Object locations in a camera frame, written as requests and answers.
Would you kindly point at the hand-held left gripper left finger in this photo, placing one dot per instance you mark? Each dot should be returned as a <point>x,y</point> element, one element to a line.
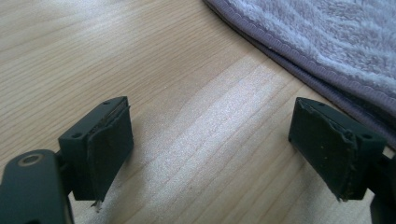
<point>99,149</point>

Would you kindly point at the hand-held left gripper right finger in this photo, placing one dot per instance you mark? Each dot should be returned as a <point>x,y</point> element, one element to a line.
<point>330,146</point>

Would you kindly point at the lilac fluffy towel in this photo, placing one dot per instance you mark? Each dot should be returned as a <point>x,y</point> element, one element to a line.
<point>327,40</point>

